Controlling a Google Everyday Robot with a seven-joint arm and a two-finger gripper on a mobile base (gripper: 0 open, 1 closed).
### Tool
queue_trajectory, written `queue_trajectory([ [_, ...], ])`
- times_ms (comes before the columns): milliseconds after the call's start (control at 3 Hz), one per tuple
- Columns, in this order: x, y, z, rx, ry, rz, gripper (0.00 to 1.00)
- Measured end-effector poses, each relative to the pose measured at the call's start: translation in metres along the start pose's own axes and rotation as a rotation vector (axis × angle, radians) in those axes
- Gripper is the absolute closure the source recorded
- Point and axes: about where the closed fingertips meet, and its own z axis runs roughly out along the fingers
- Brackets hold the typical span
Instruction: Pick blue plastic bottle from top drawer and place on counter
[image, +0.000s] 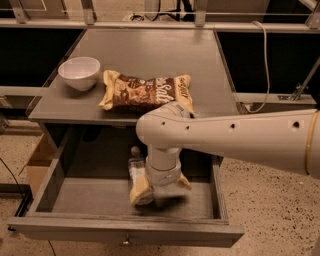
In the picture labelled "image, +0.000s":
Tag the metal drawer knob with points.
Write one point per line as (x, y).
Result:
(126, 241)

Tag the cardboard box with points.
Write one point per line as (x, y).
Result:
(38, 164)

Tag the grey cabinet with counter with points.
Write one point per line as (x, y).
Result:
(144, 53)

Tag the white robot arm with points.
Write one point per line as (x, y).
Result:
(287, 141)

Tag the white bowl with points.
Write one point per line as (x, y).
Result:
(80, 73)

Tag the open grey top drawer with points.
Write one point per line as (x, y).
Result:
(93, 205)

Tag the brown yellow snack bag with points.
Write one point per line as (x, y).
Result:
(126, 93)

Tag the clear plastic water bottle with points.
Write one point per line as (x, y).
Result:
(136, 162)

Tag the metal rail frame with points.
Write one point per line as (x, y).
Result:
(283, 16)

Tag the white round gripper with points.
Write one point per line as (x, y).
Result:
(164, 175)

